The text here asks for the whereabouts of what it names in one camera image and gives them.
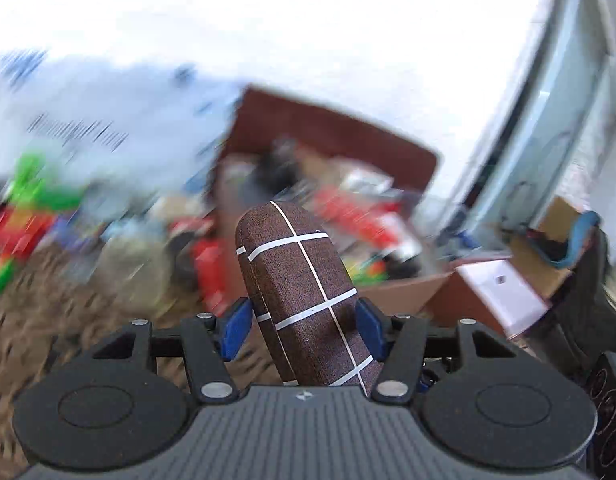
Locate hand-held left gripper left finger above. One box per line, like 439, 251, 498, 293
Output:
90, 297, 254, 405

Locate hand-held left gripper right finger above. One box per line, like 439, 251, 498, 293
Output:
354, 297, 516, 405

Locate brown cardboard box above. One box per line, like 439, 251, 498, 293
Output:
208, 85, 456, 326

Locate brown checked glasses case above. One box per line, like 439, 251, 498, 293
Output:
234, 201, 386, 396

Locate patterned brown desktop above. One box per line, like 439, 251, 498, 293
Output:
0, 240, 589, 461

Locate small red box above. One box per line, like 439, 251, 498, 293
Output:
193, 237, 239, 313

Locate long red white-print box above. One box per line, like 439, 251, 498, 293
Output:
310, 185, 424, 263

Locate small brown white-lined box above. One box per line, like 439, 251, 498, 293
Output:
423, 255, 554, 341

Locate open tan cardboard box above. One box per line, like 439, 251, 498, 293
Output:
508, 195, 606, 301

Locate blue curved plastic object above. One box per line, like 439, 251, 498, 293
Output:
533, 210, 603, 268

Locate large red box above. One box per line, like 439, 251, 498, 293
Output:
0, 209, 56, 263

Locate bright green box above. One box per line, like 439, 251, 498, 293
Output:
5, 154, 85, 213

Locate black ringed panel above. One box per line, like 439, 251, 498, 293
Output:
585, 350, 616, 480

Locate white floral plastic bag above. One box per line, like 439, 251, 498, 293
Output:
0, 50, 246, 196

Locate frosted glass door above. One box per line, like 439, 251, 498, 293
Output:
445, 0, 616, 241

